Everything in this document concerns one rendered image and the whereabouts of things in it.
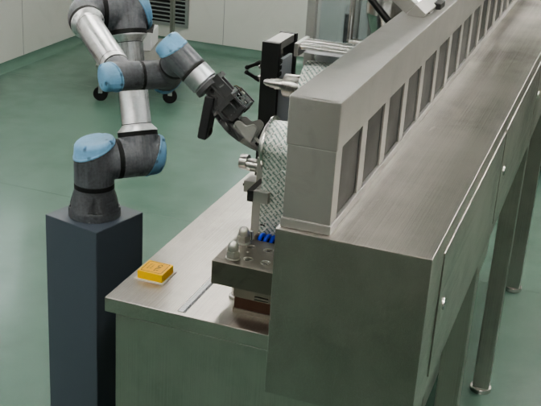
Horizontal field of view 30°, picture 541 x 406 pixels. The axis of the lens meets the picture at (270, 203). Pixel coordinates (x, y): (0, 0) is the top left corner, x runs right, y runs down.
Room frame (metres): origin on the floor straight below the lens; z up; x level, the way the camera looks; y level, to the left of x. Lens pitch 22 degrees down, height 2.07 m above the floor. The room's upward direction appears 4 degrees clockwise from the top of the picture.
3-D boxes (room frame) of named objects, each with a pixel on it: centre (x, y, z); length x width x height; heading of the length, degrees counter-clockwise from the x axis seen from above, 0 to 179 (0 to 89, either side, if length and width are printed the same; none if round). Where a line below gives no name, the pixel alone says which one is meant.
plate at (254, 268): (2.18, -0.08, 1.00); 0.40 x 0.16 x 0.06; 71
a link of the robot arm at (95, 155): (2.71, 0.50, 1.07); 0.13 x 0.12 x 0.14; 117
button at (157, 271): (2.33, 0.28, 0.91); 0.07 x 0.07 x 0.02; 71
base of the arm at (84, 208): (2.70, 0.51, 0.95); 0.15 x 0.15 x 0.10
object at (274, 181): (2.31, -0.09, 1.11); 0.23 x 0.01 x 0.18; 71
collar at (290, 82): (2.65, -0.05, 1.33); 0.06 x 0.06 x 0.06; 71
